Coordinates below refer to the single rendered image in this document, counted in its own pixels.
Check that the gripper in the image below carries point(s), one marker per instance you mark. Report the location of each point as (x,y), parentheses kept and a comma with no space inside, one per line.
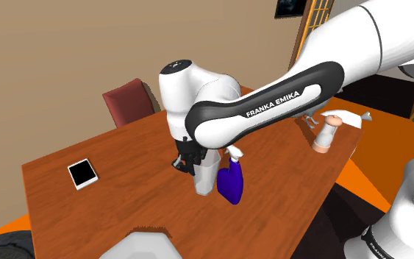
(191,150)

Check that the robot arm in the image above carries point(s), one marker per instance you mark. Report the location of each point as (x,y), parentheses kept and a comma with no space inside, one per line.
(339,46)

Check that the clear white cup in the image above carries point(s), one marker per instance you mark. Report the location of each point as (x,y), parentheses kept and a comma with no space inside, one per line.
(205,177)

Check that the blue spray bottle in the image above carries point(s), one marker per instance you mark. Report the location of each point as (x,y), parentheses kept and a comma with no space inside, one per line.
(231,184)

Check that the red chair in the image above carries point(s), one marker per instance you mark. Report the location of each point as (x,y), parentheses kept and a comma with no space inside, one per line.
(129,104)

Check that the brown wooden table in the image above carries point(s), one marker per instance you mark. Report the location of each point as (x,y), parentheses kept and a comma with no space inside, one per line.
(120,215)

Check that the white angular box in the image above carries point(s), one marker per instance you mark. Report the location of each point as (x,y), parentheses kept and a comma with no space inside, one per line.
(142,247)

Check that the white tablet with black screen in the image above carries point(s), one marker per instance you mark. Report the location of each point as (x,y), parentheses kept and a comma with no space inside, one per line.
(83,174)

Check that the white and peach grinder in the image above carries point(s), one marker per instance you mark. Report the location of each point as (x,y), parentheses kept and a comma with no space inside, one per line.
(325,138)

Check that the white bird figure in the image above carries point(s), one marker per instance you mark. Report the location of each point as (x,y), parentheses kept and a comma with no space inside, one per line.
(350,117)

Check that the wooden framed door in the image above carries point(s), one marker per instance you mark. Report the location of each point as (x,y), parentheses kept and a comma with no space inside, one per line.
(314,18)

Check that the black round tyre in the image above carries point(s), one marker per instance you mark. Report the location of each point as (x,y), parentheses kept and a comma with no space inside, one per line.
(4,246)

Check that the dark wall picture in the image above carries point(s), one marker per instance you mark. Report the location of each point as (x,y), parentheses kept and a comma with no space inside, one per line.
(289,8)

